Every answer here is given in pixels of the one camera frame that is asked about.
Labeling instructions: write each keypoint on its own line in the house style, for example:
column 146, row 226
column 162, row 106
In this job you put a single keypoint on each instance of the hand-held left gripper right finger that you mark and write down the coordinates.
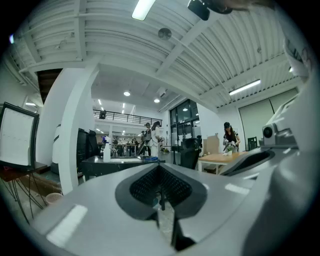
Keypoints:
column 215, row 197

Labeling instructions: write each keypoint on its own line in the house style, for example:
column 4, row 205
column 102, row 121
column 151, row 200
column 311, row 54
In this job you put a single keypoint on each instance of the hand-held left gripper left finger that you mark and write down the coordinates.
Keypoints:
column 95, row 210

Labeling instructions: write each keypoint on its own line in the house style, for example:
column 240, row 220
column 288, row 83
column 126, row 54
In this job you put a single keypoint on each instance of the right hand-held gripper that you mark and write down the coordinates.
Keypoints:
column 280, row 132

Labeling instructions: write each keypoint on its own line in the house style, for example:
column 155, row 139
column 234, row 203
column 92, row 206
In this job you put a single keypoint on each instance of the white spray bottle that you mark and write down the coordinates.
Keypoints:
column 106, row 151

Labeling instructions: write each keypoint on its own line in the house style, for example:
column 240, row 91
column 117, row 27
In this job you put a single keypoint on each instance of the light wooden table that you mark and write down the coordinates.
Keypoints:
column 220, row 158

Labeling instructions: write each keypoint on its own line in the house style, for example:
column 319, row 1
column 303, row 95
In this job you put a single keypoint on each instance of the pale woven basket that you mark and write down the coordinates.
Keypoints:
column 53, row 198

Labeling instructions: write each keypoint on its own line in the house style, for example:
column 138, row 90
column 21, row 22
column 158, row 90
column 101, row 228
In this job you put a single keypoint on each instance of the black marble-look table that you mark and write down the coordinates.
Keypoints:
column 112, row 166

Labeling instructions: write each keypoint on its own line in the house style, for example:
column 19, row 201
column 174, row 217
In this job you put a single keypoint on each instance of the small white plant pot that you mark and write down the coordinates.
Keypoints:
column 229, row 150

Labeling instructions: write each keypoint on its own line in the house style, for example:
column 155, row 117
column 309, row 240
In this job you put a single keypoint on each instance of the black mesh office chair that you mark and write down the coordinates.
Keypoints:
column 190, row 152

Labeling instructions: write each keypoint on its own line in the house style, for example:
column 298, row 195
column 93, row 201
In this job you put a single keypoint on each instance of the brown cardboard box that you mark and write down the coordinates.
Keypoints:
column 212, row 143

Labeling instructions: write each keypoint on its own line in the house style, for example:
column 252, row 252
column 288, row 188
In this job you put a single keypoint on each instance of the black high-back chair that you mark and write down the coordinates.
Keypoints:
column 92, row 146

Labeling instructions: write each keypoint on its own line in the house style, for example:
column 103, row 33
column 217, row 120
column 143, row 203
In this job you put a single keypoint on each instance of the dark wooden desk, metal legs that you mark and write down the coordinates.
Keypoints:
column 22, row 175

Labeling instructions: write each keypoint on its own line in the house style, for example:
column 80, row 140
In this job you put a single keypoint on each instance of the black-framed glass doors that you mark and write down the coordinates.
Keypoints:
column 185, row 120

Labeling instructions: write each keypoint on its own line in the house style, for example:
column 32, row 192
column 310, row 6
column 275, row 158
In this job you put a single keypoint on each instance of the long ceiling tube light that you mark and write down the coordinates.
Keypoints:
column 244, row 87
column 143, row 8

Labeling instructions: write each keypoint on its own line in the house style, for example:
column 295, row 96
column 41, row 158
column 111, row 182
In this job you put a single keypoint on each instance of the black balcony railing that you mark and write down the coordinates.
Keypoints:
column 127, row 117

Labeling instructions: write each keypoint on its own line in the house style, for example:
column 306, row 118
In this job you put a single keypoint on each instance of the black-framed whiteboard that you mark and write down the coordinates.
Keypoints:
column 16, row 136

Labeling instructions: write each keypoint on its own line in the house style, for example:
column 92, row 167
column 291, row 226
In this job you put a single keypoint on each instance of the round ceiling lamp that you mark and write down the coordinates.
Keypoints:
column 127, row 93
column 156, row 100

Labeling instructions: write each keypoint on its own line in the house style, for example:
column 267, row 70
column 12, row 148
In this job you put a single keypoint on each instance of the white air conditioner unit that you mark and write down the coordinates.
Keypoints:
column 162, row 92

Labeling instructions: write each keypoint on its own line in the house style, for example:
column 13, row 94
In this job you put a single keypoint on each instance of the person's white shirt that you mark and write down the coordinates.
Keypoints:
column 296, row 45

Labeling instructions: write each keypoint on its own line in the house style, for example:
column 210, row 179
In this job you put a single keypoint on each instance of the round grey ceiling speaker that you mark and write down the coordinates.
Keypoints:
column 164, row 33

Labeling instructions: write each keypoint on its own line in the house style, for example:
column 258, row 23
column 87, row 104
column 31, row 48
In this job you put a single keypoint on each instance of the black head-worn camera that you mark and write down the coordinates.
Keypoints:
column 200, row 8

